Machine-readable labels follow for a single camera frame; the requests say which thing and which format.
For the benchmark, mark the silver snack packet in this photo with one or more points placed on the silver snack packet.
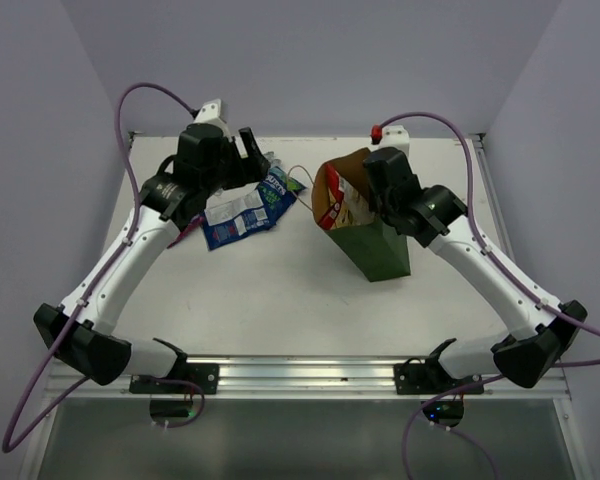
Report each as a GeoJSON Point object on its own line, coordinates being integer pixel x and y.
{"type": "Point", "coordinates": [275, 159]}

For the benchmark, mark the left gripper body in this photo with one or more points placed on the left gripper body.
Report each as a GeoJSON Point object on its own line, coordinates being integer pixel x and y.
{"type": "Point", "coordinates": [233, 170]}

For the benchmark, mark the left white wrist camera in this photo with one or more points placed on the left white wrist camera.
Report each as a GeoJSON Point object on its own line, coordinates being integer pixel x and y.
{"type": "Point", "coordinates": [214, 113]}

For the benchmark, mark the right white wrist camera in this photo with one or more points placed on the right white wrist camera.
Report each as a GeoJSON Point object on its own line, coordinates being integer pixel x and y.
{"type": "Point", "coordinates": [395, 136]}

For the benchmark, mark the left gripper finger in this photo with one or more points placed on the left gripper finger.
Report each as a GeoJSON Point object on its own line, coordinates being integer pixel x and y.
{"type": "Point", "coordinates": [249, 142]}
{"type": "Point", "coordinates": [265, 162]}

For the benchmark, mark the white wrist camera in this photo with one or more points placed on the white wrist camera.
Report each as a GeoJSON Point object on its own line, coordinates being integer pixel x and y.
{"type": "Point", "coordinates": [395, 136]}
{"type": "Point", "coordinates": [214, 113]}

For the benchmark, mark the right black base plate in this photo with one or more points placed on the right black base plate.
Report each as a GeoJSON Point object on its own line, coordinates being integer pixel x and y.
{"type": "Point", "coordinates": [424, 376]}

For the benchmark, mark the large red white chips bag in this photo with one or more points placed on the large red white chips bag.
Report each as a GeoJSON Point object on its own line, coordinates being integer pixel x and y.
{"type": "Point", "coordinates": [346, 206]}

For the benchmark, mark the blue Burts chips bag front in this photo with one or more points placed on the blue Burts chips bag front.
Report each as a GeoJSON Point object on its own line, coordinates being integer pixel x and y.
{"type": "Point", "coordinates": [278, 192]}

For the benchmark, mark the blue Burts chips bag back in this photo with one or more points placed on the blue Burts chips bag back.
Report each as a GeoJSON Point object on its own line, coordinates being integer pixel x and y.
{"type": "Point", "coordinates": [236, 220]}

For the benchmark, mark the aluminium mounting rail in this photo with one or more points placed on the aluminium mounting rail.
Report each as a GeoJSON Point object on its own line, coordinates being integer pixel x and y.
{"type": "Point", "coordinates": [270, 377]}

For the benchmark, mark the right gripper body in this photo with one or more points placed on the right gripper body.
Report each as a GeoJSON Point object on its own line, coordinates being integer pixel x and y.
{"type": "Point", "coordinates": [385, 207]}

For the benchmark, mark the green paper bag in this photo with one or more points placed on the green paper bag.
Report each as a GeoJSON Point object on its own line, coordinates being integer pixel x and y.
{"type": "Point", "coordinates": [376, 250]}

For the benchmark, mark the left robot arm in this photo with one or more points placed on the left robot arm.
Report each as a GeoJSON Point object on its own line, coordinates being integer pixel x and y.
{"type": "Point", "coordinates": [80, 330]}

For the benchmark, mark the blue burts chips bag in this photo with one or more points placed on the blue burts chips bag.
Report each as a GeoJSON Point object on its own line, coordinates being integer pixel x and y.
{"type": "Point", "coordinates": [236, 220]}
{"type": "Point", "coordinates": [278, 192]}

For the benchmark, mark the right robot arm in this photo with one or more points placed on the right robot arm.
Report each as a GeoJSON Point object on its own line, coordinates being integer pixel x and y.
{"type": "Point", "coordinates": [438, 220]}

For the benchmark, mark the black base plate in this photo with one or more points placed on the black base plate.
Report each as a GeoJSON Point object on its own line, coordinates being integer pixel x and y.
{"type": "Point", "coordinates": [180, 375]}
{"type": "Point", "coordinates": [424, 376]}

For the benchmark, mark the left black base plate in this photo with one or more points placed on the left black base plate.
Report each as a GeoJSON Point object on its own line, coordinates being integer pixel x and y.
{"type": "Point", "coordinates": [180, 375]}

